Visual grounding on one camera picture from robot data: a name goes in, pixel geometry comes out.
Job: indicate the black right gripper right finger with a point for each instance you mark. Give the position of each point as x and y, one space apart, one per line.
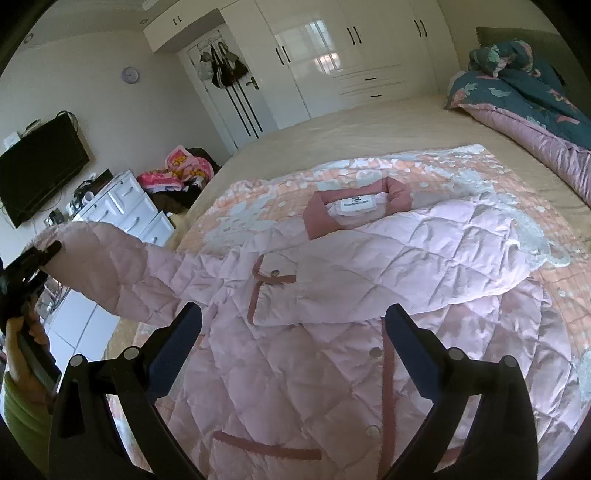
502 441

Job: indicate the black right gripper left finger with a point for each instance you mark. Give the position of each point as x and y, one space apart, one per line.
84 441

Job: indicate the pink quilted jacket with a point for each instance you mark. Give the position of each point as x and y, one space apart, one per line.
293 376

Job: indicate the green left sleeve forearm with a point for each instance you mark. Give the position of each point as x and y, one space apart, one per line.
29 423

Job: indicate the dark chair under clothes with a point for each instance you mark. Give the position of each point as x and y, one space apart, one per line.
178 202

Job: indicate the white bedroom door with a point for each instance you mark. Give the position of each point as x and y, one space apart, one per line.
227 88

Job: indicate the person's left hand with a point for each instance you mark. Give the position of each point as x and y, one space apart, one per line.
27 322

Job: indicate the white chest of drawers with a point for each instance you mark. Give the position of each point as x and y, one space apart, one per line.
124 204

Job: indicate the peach patterned blanket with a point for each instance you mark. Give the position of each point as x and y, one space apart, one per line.
294 376

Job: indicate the pink yellow cartoon cloth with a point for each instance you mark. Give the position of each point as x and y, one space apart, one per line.
181 170

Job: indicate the dark bags on door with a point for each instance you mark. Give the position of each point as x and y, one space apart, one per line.
220 66

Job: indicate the beige bed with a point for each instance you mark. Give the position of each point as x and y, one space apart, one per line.
428 146

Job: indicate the white glossy wardrobe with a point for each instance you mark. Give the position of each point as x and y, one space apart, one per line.
312 58

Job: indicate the teal and pink duvet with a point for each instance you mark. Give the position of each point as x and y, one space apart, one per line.
531 109

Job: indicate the black wall television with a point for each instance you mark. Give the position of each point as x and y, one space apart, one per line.
34 169

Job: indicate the round wall clock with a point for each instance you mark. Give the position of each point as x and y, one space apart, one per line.
130 75

